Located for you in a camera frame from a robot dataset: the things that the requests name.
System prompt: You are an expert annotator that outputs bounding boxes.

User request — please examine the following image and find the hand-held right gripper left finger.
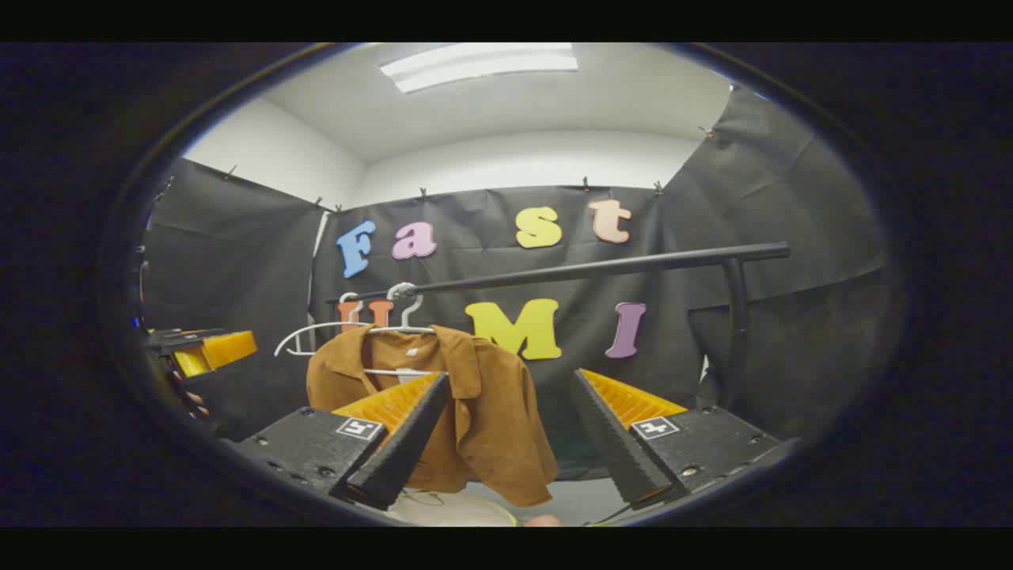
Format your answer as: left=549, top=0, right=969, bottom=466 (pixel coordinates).
left=230, top=372, right=452, bottom=511

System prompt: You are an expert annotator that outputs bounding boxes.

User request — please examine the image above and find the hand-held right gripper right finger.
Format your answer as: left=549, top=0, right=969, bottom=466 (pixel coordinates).
left=571, top=368, right=796, bottom=509

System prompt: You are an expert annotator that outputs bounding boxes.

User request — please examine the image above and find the white round laundry hamper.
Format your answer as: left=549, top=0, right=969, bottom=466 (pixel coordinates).
left=386, top=489, right=519, bottom=527

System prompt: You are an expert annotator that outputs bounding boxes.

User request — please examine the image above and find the brown shirt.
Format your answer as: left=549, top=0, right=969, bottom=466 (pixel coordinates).
left=306, top=325, right=559, bottom=507

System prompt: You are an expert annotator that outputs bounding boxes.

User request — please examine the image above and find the white clothes hanger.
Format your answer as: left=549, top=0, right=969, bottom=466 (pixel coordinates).
left=362, top=283, right=449, bottom=378
left=274, top=292, right=373, bottom=357

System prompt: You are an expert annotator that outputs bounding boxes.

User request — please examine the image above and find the black backdrop cloth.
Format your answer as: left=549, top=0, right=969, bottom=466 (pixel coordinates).
left=141, top=83, right=891, bottom=476

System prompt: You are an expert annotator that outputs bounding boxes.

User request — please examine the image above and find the ceiling light panel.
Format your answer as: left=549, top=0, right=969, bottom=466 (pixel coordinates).
left=380, top=44, right=579, bottom=94

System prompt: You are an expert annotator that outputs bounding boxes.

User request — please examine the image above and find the black clothes rail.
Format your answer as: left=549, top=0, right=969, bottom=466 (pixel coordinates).
left=327, top=241, right=791, bottom=412

